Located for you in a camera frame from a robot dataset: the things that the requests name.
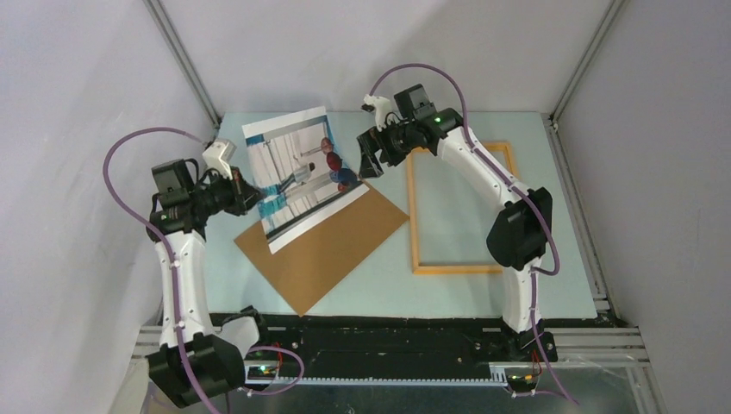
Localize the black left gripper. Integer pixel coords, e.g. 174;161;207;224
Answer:
191;165;266;216

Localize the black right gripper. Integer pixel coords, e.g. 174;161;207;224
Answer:
357;116;416;180

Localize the printed photo with white border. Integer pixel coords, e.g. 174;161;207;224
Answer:
242;107;369;254

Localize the wooden picture frame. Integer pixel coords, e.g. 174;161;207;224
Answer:
405;149;503;276

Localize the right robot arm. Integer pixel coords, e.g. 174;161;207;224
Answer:
357;85;555;361

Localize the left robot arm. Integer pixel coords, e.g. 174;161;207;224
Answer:
147;160;272;408

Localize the brown cardboard backing board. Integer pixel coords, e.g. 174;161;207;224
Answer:
234;185;409;317

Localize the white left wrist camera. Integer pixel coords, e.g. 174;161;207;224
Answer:
202;139;236;179

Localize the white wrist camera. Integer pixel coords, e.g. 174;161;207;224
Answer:
361;95;392;131
202;139;236;179

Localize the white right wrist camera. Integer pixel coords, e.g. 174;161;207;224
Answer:
361;95;392;131

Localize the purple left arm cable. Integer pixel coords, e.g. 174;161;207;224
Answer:
103;126;305;414

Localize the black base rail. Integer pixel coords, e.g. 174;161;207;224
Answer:
216;312;558;380

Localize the left aluminium corner post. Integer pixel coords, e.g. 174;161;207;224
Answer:
142;0;222;130

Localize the aluminium corner post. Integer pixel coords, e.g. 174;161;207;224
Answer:
550;0;628;123
142;0;222;130

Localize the right aluminium corner post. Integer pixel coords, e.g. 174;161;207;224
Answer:
550;0;628;123

